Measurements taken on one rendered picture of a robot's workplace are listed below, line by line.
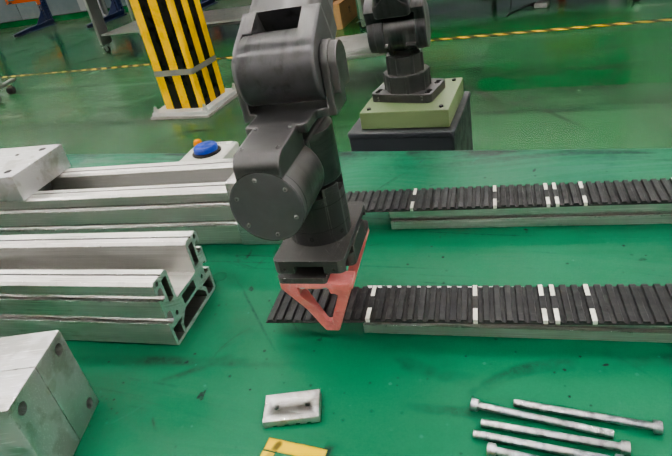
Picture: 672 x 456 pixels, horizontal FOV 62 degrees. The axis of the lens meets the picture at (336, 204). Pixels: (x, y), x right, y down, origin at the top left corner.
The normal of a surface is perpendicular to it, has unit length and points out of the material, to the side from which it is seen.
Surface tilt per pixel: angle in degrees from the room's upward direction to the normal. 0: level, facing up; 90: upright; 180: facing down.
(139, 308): 90
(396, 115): 90
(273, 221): 89
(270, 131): 4
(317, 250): 1
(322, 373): 0
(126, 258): 90
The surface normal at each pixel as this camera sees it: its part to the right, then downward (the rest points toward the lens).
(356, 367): -0.18, -0.86
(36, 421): 0.99, -0.15
